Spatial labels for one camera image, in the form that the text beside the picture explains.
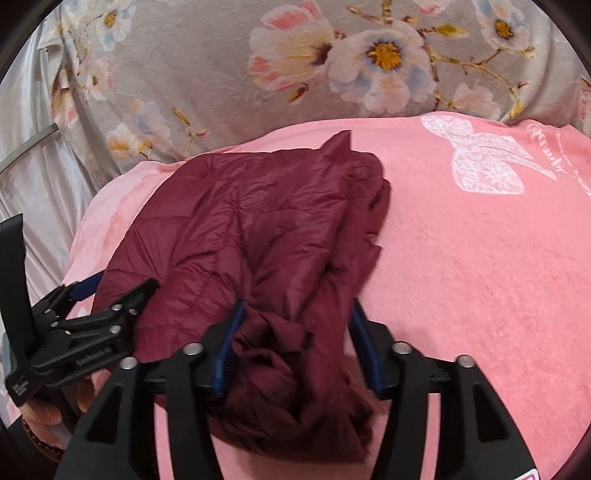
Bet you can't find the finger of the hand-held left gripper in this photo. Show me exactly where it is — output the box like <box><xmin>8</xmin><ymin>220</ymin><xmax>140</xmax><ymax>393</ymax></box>
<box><xmin>58</xmin><ymin>278</ymin><xmax>160</xmax><ymax>334</ymax></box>
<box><xmin>31</xmin><ymin>271</ymin><xmax>105</xmax><ymax>321</ymax></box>

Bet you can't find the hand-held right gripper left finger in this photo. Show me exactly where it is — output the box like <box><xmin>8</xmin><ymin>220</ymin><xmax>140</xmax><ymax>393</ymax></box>
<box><xmin>55</xmin><ymin>299</ymin><xmax>249</xmax><ymax>480</ymax></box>

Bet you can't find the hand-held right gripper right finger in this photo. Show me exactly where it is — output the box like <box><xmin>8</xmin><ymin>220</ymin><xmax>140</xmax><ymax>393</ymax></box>
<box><xmin>347</xmin><ymin>299</ymin><xmax>536</xmax><ymax>480</ymax></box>

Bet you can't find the maroon quilted jacket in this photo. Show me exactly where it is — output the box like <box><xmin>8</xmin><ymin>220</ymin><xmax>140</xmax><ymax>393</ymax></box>
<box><xmin>92</xmin><ymin>130</ymin><xmax>392</xmax><ymax>466</ymax></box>

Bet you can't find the person's left hand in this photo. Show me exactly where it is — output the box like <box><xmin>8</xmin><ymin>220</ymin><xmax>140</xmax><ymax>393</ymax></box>
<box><xmin>21</xmin><ymin>368</ymin><xmax>101</xmax><ymax>452</ymax></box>

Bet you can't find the white satin cloth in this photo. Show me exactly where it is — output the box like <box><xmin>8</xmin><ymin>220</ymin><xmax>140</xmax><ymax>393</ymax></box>
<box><xmin>0</xmin><ymin>18</ymin><xmax>95</xmax><ymax>416</ymax></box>

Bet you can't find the pink blanket with white print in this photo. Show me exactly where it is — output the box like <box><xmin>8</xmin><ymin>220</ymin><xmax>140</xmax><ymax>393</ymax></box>
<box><xmin>60</xmin><ymin>111</ymin><xmax>591</xmax><ymax>480</ymax></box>

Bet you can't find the grey curved rod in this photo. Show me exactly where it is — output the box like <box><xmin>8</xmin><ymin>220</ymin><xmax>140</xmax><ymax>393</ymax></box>
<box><xmin>0</xmin><ymin>127</ymin><xmax>60</xmax><ymax>171</ymax></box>

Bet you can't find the grey floral bed sheet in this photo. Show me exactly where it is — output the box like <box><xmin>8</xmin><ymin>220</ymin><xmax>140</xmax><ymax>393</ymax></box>
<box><xmin>46</xmin><ymin>0</ymin><xmax>591</xmax><ymax>163</ymax></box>

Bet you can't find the brown bead bracelet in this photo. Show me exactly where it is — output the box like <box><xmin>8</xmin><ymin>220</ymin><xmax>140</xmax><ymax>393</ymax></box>
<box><xmin>21</xmin><ymin>413</ymin><xmax>64</xmax><ymax>463</ymax></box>

